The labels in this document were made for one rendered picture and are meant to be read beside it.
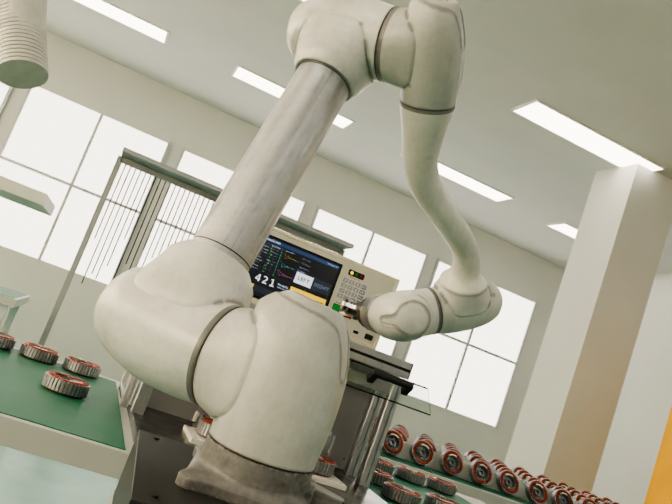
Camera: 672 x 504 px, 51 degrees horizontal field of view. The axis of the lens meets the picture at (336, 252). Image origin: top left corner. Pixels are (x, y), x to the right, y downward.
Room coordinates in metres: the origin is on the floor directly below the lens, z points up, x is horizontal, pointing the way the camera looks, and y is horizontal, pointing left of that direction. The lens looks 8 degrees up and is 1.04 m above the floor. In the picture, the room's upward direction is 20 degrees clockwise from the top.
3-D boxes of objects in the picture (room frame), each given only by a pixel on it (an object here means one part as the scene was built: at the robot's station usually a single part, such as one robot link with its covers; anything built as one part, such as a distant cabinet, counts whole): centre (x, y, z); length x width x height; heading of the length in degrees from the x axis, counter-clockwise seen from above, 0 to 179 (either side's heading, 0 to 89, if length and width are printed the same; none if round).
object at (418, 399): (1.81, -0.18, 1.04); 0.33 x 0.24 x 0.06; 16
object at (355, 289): (2.06, 0.07, 1.22); 0.44 x 0.39 x 0.20; 106
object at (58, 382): (1.80, 0.51, 0.77); 0.11 x 0.11 x 0.04
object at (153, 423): (1.77, 0.00, 0.76); 0.64 x 0.47 x 0.02; 106
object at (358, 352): (2.06, 0.08, 1.09); 0.68 x 0.44 x 0.05; 106
